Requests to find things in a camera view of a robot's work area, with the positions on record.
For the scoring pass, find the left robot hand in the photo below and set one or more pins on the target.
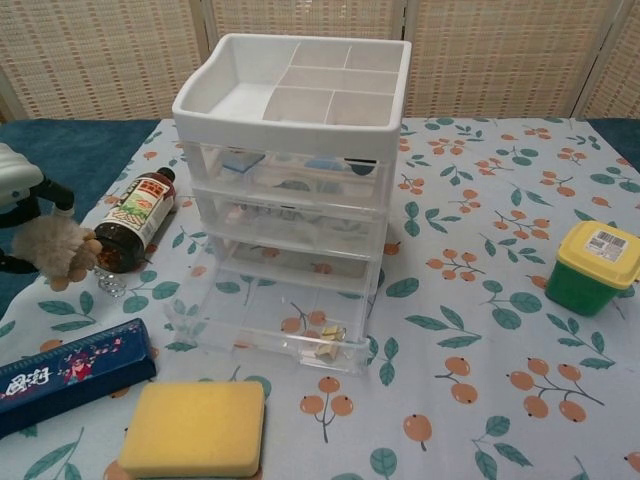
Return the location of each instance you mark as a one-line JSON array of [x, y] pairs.
[[17, 175]]

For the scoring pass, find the clear plastic bottom drawer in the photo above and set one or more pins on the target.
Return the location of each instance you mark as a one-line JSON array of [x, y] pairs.
[[280, 345]]

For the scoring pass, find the clear plastic drawer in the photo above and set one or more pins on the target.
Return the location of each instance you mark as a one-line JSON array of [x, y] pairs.
[[300, 180], [280, 345], [330, 225]]

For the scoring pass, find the white plastic drawer organizer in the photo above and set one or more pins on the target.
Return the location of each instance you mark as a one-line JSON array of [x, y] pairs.
[[285, 132]]

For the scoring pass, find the clear plastic top drawer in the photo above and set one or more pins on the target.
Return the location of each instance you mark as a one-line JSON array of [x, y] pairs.
[[300, 180]]

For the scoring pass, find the clear plastic middle drawer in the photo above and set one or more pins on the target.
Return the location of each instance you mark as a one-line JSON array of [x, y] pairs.
[[330, 225]]

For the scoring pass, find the brown sauce bottle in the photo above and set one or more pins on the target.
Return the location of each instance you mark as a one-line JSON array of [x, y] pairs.
[[140, 212]]

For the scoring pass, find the bamboo folding screen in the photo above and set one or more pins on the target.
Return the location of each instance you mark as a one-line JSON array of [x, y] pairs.
[[100, 60]]

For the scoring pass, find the dark blue long box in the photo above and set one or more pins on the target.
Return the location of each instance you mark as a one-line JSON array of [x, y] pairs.
[[75, 372]]

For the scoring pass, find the blue white small block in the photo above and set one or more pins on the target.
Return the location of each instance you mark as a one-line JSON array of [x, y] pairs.
[[242, 161]]

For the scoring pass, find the blue object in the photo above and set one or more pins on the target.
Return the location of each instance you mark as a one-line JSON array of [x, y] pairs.
[[324, 163]]

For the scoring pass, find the yellow sponge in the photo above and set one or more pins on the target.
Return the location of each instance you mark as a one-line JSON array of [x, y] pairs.
[[192, 430]]

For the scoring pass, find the dark object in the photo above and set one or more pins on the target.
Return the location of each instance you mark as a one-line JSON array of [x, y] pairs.
[[362, 167]]

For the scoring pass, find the yellow binder clips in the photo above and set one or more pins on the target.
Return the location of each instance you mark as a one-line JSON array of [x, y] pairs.
[[330, 342]]

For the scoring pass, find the floral fruit print tablecloth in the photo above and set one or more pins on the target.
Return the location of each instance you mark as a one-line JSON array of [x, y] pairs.
[[450, 350]]

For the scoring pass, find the green container yellow lid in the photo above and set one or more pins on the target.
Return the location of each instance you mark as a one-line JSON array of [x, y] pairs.
[[585, 277]]

